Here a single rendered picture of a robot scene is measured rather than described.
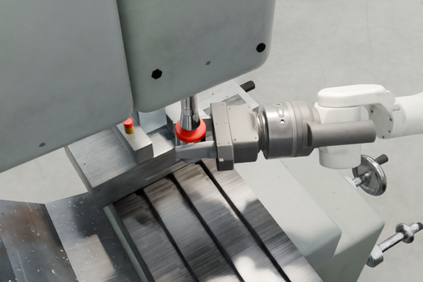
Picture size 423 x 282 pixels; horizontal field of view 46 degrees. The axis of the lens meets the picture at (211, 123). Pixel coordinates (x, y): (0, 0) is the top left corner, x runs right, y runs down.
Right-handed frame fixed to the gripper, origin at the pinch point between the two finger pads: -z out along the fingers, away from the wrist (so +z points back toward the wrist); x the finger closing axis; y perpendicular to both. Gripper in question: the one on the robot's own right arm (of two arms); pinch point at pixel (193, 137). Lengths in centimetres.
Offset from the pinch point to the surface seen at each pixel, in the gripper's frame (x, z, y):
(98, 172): -2.3, -16.4, 9.9
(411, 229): -12, 57, 58
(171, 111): -11.6, -3.3, 6.0
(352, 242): 1, 33, 38
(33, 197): -72, -64, 113
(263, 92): -123, 41, 114
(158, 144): -7.6, -6.1, 9.9
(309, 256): 8.4, 20.1, 26.8
